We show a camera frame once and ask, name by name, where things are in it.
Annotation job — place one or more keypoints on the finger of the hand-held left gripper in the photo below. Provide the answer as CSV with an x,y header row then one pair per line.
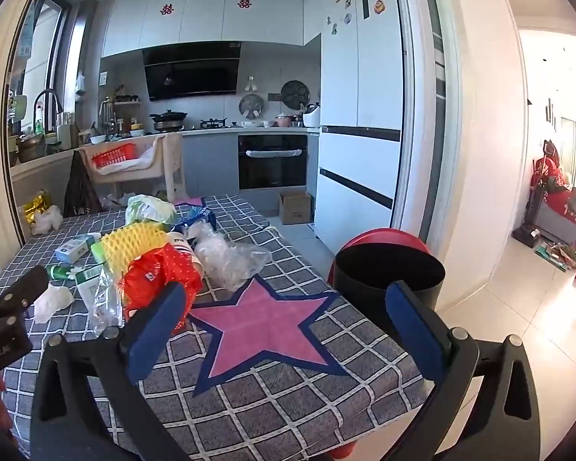
x,y
17,288

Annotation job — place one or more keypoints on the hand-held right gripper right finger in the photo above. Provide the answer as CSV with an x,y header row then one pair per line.
x,y
415,331

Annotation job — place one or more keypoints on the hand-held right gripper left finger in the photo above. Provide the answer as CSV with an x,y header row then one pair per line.
x,y
153,331

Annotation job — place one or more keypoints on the red plastic bag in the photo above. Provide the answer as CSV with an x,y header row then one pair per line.
x,y
149,273

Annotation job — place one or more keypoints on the green sponge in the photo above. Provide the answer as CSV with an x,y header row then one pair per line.
x,y
98,252

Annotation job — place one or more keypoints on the yellow foam fruit net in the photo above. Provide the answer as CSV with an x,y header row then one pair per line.
x,y
125,245

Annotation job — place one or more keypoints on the white tissue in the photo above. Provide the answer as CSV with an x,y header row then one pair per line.
x,y
53,300

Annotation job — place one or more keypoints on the green tube with daisy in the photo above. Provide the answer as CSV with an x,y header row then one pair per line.
x,y
57,271

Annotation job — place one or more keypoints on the clear zip bag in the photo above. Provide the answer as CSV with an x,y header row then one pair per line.
x,y
101,307

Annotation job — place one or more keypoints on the white and blue carton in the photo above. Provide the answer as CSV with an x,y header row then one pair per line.
x,y
72,249

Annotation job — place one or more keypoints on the green cardboard box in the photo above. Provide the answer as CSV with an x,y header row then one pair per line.
x,y
89,276

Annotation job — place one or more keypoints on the gold foil bag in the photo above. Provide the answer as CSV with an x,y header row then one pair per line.
x,y
36,204

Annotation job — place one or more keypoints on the white paper cup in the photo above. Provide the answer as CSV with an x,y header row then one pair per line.
x,y
185,245

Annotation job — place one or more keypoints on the crumpled clear plastic bag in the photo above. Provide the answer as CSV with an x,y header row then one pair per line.
x,y
225,259

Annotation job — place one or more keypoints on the white and green plastic bag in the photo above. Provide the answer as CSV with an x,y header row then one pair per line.
x,y
146,209

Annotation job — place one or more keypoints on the blue plastic packaging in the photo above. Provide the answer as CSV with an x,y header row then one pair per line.
x,y
197,216

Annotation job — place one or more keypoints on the grey checked star tablecloth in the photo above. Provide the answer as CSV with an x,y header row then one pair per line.
x,y
269,394

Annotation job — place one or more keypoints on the red plastic basket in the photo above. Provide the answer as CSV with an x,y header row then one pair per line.
x,y
113,155

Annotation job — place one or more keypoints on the beige baby cradle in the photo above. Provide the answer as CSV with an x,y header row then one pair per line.
x,y
173,163

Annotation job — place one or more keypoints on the white cradle cloth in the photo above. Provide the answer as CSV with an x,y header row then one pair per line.
x,y
144,161

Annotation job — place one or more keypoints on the brown cardboard box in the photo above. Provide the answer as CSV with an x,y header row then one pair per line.
x,y
295,209

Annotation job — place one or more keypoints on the kitchen faucet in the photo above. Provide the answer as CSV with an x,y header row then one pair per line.
x,y
48,98

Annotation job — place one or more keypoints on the red gift bags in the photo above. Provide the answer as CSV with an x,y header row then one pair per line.
x,y
559,201

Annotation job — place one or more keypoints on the hanging white plastic bag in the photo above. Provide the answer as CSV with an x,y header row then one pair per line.
x,y
80,85

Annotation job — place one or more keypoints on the black built-in oven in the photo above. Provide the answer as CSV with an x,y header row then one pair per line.
x,y
271,161

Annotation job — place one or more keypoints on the black wok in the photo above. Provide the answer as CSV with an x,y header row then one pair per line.
x,y
168,117

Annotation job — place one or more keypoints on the gas stove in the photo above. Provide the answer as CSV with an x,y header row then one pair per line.
x,y
213,124

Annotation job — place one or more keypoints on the white rice cooker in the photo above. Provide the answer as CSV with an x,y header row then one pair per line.
x,y
312,115

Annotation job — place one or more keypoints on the pink pot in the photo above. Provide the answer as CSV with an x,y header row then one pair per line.
x,y
283,121

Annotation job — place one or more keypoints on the white refrigerator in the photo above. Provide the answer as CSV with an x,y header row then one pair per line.
x,y
360,81

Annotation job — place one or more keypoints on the black range hood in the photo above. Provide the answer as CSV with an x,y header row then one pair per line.
x,y
192,74

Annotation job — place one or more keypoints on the white upper cabinets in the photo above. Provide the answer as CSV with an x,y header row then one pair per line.
x,y
201,24

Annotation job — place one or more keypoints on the small round wall rack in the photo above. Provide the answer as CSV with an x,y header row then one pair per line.
x,y
250,105

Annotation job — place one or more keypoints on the large round wall rack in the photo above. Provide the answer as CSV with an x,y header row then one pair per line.
x,y
295,93

